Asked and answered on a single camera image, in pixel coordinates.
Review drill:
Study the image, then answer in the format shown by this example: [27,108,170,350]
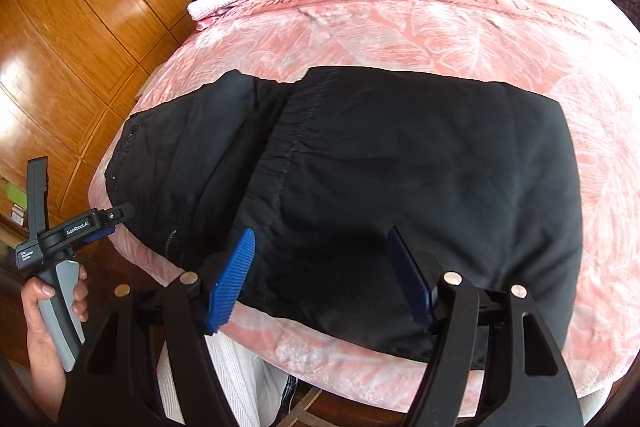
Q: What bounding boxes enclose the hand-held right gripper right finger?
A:
[387,227,586,427]

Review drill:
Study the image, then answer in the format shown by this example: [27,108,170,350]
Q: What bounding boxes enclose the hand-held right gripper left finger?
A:
[65,228,257,427]

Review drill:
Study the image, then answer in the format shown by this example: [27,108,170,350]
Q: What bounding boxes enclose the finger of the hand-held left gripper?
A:
[75,227,117,247]
[97,202,137,230]

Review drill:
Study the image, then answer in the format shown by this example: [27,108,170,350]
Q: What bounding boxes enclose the black pants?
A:
[105,66,586,370]

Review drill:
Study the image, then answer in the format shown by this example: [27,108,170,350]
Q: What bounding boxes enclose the person's left forearm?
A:
[27,357,70,415]

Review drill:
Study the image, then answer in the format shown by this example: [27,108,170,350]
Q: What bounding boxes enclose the person's left hand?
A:
[20,266,89,375]

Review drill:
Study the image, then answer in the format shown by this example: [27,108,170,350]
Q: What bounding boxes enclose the person's leg in white trousers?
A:
[157,332,301,427]

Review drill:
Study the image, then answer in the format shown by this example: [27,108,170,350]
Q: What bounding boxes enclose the wooden wardrobe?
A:
[0,0,221,258]

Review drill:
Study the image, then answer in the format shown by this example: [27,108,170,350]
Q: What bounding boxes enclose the white pink folded towel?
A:
[187,0,261,22]

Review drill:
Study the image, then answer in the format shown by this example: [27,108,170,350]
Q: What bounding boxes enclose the pink printed blanket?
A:
[89,0,640,413]

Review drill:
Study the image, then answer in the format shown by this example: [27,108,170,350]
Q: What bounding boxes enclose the wooden bed frame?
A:
[295,377,431,427]

